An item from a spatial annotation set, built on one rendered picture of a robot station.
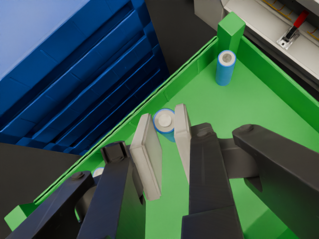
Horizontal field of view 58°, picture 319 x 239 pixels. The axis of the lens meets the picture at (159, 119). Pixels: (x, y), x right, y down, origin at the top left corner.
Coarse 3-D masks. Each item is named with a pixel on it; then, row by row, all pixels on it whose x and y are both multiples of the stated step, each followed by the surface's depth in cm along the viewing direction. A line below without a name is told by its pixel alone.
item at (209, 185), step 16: (192, 144) 12; (208, 144) 12; (192, 160) 11; (208, 160) 10; (192, 176) 9; (208, 176) 9; (224, 176) 9; (192, 192) 8; (208, 192) 8; (224, 192) 8; (192, 208) 8; (208, 208) 7; (224, 208) 6; (192, 224) 6; (208, 224) 6; (224, 224) 6; (240, 224) 8
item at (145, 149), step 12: (144, 120) 18; (144, 132) 16; (156, 132) 20; (132, 144) 14; (144, 144) 14; (156, 144) 18; (132, 156) 14; (144, 156) 14; (156, 156) 17; (144, 168) 14; (156, 168) 15; (144, 180) 14; (156, 180) 14; (144, 192) 14; (156, 192) 14
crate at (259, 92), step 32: (224, 32) 28; (192, 64) 31; (256, 64) 32; (160, 96) 32; (192, 96) 35; (224, 96) 34; (256, 96) 34; (288, 96) 31; (128, 128) 32; (224, 128) 34; (288, 128) 32; (96, 160) 33; (160, 224) 33; (256, 224) 31
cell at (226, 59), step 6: (222, 54) 29; (228, 54) 28; (234, 54) 29; (222, 60) 29; (228, 60) 28; (234, 60) 28; (216, 66) 31; (222, 66) 29; (228, 66) 28; (234, 66) 30; (216, 72) 32; (222, 72) 30; (228, 72) 30; (216, 78) 33; (222, 78) 32; (228, 78) 32; (222, 84) 34
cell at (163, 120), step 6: (156, 114) 20; (162, 114) 20; (168, 114) 20; (174, 114) 20; (156, 120) 20; (162, 120) 20; (168, 120) 20; (174, 120) 20; (156, 126) 20; (162, 126) 20; (168, 126) 20; (162, 132) 20; (168, 132) 20; (168, 138) 23; (174, 138) 23
